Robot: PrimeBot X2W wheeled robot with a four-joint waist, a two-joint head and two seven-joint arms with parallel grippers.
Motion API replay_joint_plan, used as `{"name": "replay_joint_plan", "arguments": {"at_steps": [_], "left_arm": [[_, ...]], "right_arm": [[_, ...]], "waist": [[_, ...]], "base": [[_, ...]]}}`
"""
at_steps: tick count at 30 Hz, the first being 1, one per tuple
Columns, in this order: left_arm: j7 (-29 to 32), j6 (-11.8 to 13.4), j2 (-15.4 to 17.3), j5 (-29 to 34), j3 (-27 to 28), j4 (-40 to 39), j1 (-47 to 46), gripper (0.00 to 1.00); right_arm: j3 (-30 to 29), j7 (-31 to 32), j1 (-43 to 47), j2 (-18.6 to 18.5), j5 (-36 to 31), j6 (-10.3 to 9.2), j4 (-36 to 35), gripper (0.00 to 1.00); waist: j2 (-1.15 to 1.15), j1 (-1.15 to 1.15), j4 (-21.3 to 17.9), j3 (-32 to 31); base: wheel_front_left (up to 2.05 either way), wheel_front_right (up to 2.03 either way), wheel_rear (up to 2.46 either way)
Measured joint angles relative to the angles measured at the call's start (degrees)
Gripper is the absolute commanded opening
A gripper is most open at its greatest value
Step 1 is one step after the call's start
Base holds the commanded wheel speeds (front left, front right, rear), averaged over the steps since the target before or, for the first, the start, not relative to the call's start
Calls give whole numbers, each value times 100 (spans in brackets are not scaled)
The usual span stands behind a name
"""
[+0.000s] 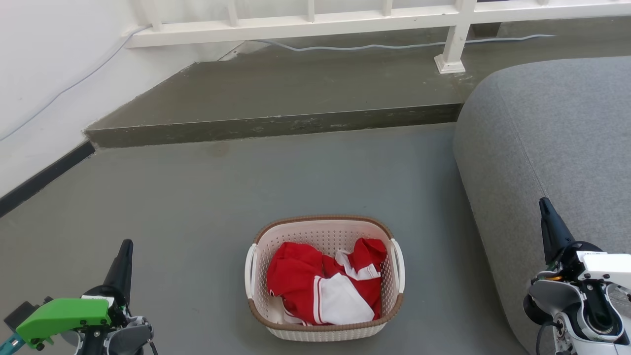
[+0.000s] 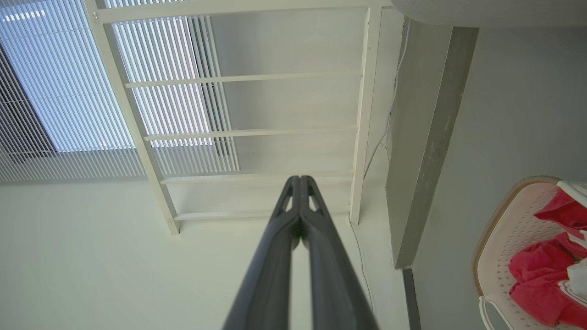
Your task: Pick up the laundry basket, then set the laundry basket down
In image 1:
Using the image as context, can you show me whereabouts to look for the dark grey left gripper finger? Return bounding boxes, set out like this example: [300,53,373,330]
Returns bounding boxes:
[103,239,134,302]

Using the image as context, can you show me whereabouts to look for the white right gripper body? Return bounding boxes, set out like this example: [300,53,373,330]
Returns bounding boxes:
[556,241,631,292]

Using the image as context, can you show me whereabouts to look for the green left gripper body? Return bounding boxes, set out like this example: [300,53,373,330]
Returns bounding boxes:
[16,284,133,351]

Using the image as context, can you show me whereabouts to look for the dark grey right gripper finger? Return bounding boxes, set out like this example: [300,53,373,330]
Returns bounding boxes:
[539,197,576,266]

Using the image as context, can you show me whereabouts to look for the white laundry basket brown rim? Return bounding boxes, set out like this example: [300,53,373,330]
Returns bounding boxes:
[245,214,406,342]

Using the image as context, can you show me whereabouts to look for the grey fabric sofa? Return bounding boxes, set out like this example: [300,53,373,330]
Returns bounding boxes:
[453,56,631,355]

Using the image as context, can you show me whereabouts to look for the black baseboard strip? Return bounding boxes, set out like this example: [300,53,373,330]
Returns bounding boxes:
[0,140,96,218]

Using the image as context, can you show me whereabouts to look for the red and white garment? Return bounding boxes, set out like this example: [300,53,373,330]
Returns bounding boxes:
[267,238,388,326]

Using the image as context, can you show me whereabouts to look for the raised concrete step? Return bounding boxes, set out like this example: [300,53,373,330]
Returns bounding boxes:
[84,17,631,149]

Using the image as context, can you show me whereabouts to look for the white railing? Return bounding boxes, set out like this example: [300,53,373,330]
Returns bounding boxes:
[126,0,631,74]

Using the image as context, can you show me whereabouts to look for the teal left camera connector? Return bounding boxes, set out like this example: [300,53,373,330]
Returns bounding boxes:
[0,333,24,355]

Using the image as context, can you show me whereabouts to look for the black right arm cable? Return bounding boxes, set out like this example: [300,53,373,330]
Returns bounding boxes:
[535,320,560,355]

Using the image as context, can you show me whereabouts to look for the light grey floor cable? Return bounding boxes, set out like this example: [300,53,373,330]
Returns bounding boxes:
[0,27,558,143]

